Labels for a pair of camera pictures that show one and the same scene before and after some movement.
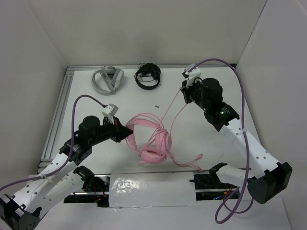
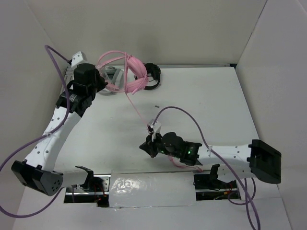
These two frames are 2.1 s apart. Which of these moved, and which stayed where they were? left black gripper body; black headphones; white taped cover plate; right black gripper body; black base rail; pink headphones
Moved: pink headphones; right black gripper body; left black gripper body
Stayed: black base rail; white taped cover plate; black headphones
